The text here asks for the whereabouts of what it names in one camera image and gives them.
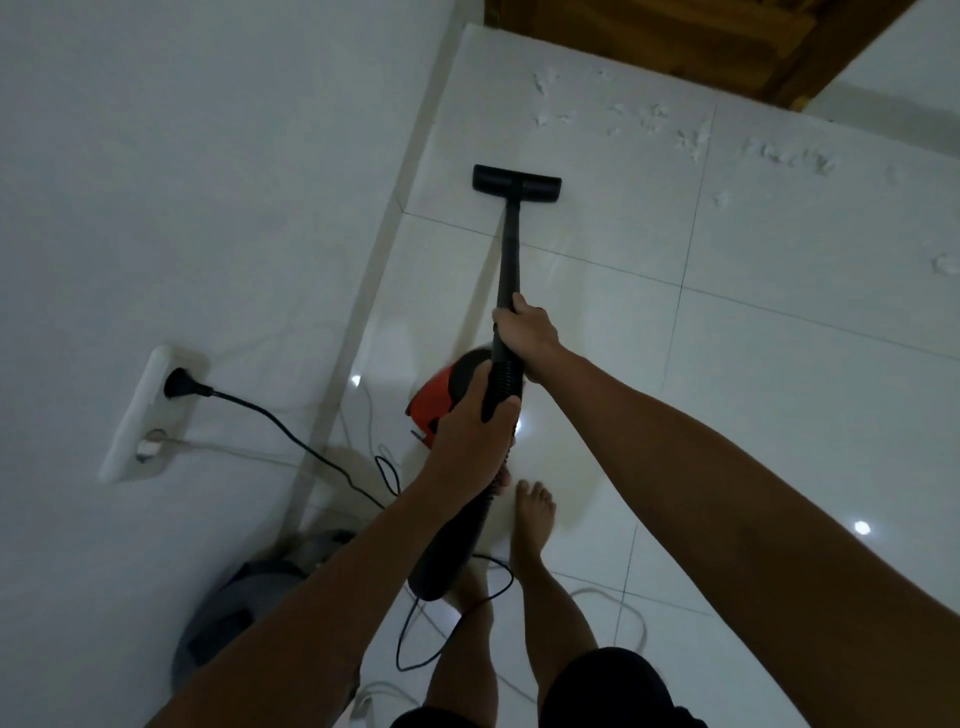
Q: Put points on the grey round appliance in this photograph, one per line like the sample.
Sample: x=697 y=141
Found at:
x=247 y=600

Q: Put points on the person's right hand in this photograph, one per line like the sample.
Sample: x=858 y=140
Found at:
x=532 y=341

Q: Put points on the person's right leg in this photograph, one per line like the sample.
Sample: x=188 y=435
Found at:
x=536 y=525

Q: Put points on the person's leg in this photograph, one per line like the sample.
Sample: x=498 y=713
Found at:
x=536 y=525
x=465 y=675

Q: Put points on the brown wooden door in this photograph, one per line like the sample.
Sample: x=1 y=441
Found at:
x=637 y=37

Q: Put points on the scattered white paper scraps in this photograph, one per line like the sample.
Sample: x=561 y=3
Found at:
x=694 y=142

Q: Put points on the person's right forearm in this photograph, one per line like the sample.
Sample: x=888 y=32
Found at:
x=750 y=540

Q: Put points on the person's left hand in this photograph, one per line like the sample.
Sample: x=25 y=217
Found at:
x=469 y=450

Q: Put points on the red and black vacuum cleaner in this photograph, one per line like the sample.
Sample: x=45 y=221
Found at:
x=517 y=184

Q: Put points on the person's left leg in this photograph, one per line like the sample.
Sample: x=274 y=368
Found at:
x=465 y=675

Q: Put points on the person's left forearm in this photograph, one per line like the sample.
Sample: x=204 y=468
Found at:
x=300 y=622

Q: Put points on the small yellow object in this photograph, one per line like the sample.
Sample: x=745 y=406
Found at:
x=801 y=103

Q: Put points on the white wall socket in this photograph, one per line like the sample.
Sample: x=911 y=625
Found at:
x=131 y=420

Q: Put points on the black shorts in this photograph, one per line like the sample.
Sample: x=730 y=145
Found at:
x=615 y=690

